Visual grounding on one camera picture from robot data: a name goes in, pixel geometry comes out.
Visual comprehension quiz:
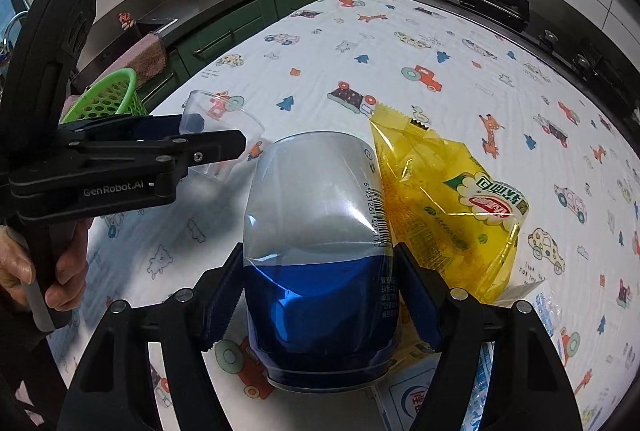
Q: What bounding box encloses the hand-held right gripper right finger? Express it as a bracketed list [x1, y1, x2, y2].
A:
[392, 243, 583, 431]

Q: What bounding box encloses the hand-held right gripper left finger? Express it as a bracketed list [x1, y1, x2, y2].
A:
[57, 245, 246, 431]

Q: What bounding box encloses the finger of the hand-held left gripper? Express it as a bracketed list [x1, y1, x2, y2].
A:
[75, 130, 247, 177]
[57, 114, 186, 143]

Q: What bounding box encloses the clear plastic cup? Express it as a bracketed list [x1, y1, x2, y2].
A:
[179, 90, 265, 184]

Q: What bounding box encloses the blue silver drink can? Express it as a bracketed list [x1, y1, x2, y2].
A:
[242, 131, 403, 394]

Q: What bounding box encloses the person's left hand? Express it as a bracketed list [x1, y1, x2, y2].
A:
[0, 217, 93, 311]

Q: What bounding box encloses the green plastic basket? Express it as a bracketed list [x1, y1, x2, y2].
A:
[61, 68, 148, 124]

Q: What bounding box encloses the pink cloth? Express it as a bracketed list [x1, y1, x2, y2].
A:
[117, 34, 168, 87]

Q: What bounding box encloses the yellow plastic packet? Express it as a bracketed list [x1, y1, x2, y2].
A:
[367, 104, 531, 307]

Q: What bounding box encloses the blue white tissue pack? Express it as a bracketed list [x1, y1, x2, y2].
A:
[372, 283, 556, 431]

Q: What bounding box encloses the printed tablecloth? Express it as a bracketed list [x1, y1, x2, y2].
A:
[47, 0, 640, 431]

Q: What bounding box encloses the black gas stove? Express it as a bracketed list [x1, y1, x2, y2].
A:
[425, 0, 640, 112]

